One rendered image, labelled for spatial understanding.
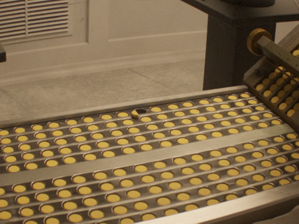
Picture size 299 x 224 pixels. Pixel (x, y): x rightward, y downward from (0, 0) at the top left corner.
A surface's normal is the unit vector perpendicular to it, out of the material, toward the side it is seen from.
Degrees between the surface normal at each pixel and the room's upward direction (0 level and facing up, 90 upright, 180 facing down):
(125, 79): 0
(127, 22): 90
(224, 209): 0
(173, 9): 90
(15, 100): 0
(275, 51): 38
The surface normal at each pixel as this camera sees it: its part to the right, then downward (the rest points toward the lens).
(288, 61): -0.54, -0.62
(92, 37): 0.37, 0.44
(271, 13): 0.04, -0.89
